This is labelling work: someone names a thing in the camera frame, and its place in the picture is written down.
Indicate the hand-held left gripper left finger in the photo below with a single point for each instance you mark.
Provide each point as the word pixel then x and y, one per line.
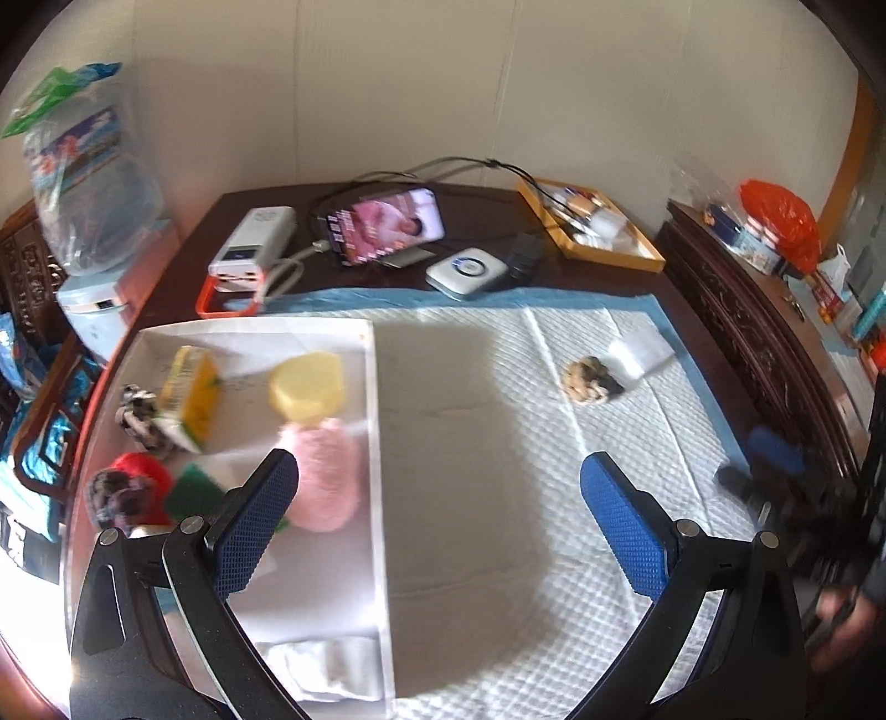
pixel 259 519

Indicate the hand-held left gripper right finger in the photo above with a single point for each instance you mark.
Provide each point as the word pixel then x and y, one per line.
pixel 626 529

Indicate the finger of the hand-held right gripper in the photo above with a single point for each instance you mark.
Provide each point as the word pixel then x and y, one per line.
pixel 779 450

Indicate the green scouring pad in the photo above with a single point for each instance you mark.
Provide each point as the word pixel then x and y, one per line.
pixel 194 491

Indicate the pink fuzzy pouch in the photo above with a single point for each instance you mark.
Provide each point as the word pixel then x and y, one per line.
pixel 332 478

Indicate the white cardboard box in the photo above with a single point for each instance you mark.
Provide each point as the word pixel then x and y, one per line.
pixel 311 595

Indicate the dark patterned scrunchie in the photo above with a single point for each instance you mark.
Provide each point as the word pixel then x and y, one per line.
pixel 111 498

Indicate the white cloth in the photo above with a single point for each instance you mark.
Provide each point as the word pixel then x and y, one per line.
pixel 311 664

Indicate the brown scrunchie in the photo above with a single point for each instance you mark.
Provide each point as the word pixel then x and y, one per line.
pixel 588 379

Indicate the red soft item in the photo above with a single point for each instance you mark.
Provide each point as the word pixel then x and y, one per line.
pixel 149 478

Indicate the person's right hand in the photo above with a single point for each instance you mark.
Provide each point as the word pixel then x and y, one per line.
pixel 841 623

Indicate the yellow sponge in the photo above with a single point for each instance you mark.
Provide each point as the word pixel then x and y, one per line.
pixel 308 388

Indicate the dark carved wooden cabinet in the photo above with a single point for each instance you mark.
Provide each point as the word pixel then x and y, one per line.
pixel 747 311

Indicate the yellow tissue packet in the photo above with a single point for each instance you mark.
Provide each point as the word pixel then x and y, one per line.
pixel 190 394

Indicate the white quilted blue-edged pad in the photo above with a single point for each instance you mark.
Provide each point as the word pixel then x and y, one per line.
pixel 484 484

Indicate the teal bottle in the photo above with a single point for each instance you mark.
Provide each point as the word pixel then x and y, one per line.
pixel 871 311

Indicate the white folded sheet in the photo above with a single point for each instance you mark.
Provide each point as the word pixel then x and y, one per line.
pixel 640 349

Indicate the white plastic bag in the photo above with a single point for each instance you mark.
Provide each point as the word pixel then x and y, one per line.
pixel 836 266

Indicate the red plastic bag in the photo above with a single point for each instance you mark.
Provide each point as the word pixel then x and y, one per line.
pixel 779 214

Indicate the blue plastic bags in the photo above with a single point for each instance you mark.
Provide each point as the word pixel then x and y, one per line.
pixel 34 450

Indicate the yellow shallow tray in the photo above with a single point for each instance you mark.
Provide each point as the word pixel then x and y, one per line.
pixel 616 257

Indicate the white water dispenser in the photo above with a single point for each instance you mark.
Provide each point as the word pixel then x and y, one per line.
pixel 93 311

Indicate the white power bank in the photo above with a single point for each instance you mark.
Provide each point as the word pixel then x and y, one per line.
pixel 253 239

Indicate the small white box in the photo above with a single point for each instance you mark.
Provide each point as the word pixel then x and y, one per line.
pixel 606 223

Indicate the black charger adapter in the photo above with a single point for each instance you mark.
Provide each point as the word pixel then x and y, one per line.
pixel 524 257

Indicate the grey phone stand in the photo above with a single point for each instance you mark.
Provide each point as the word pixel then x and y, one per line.
pixel 405 258

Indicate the white portable router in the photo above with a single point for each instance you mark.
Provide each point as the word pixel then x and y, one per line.
pixel 464 271

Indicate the black smartphone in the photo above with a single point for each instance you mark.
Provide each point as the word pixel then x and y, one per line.
pixel 384 225

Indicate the carved wooden chair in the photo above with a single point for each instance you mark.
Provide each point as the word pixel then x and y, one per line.
pixel 28 263

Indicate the plastic-bagged water jug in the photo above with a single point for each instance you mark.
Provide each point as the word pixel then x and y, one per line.
pixel 90 180

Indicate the wooden door frame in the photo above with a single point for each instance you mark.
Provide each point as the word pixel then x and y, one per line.
pixel 855 152

